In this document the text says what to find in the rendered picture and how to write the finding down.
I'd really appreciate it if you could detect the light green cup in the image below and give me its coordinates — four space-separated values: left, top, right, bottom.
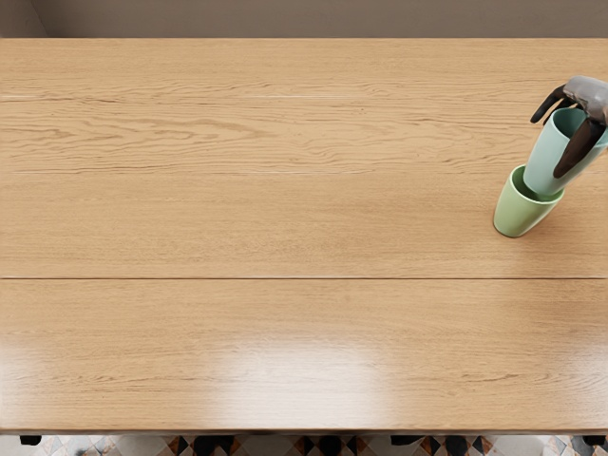
492 163 566 239

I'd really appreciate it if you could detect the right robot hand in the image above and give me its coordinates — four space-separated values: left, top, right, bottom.
530 75 608 180

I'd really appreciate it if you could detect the pale teal cup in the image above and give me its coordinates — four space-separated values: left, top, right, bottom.
522 106 608 200

